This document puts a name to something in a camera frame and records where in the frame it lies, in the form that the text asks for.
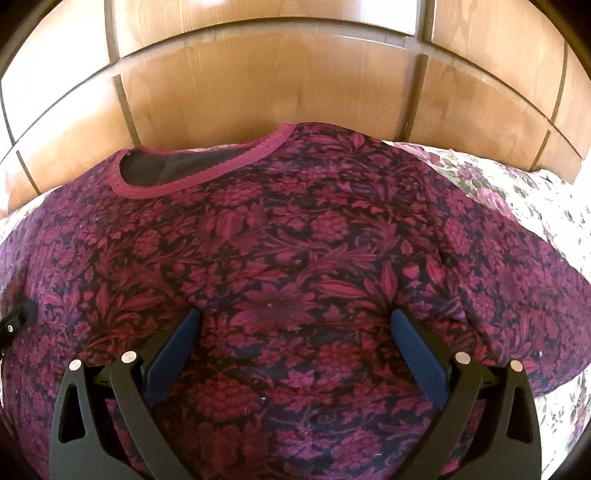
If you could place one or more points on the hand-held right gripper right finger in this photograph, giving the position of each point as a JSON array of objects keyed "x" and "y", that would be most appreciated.
[{"x": 415, "y": 350}]

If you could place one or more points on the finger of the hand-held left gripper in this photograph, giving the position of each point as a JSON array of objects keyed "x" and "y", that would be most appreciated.
[{"x": 18, "y": 318}]

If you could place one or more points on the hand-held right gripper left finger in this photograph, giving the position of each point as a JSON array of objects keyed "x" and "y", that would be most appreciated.
[{"x": 171, "y": 350}]

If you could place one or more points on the maroon floral knit top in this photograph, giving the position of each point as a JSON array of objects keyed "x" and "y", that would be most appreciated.
[{"x": 295, "y": 230}]

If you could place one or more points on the floral bedspread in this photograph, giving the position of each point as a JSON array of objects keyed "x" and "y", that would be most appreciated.
[{"x": 531, "y": 194}]

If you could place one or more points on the wooden panelled headboard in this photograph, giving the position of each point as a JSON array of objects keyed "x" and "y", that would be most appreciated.
[{"x": 277, "y": 92}]

